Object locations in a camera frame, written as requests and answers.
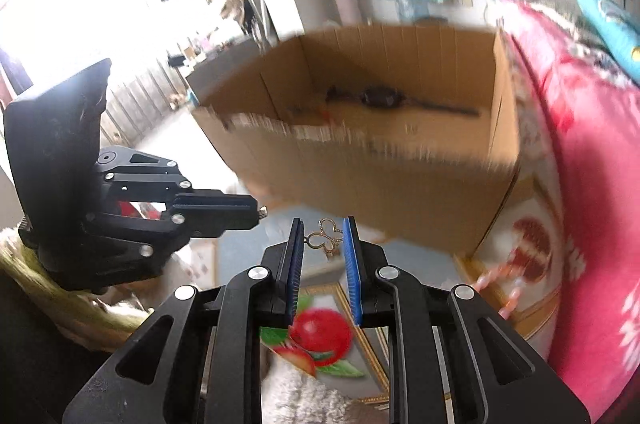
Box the teal pillow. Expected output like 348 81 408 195
577 0 639 84

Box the purple kids smartwatch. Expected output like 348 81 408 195
326 86 480 118

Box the pink twisted hair tie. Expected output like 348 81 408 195
470 260 532 320

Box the brown cardboard box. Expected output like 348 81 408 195
194 23 520 256

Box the pink red floral blanket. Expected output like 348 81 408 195
501 0 639 423

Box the white fluffy towel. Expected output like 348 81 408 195
261 352 392 424

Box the dark grey storage box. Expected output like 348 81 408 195
186 37 260 103

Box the green knit sleeve forearm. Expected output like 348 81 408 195
1 228 151 352

